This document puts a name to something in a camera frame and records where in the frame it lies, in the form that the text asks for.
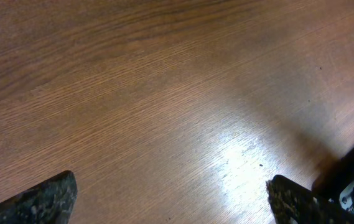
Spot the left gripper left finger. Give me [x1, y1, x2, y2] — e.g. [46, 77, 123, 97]
[0, 170, 78, 224]

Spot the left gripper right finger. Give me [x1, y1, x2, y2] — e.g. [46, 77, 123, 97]
[266, 175, 354, 224]

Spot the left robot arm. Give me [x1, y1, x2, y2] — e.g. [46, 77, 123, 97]
[0, 148, 354, 224]

